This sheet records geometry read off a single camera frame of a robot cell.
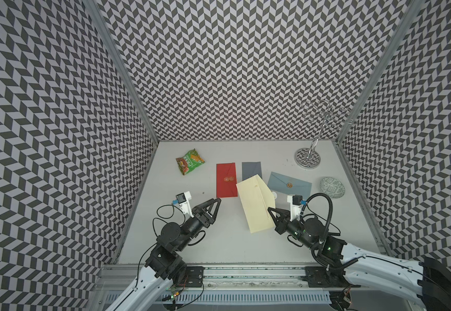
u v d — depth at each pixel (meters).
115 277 0.75
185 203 0.63
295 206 0.67
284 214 0.69
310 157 1.05
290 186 0.99
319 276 0.74
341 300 0.67
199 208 0.68
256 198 0.78
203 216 0.61
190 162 1.05
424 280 0.44
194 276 0.72
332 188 0.96
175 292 0.67
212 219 0.62
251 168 1.05
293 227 0.67
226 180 1.02
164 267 0.55
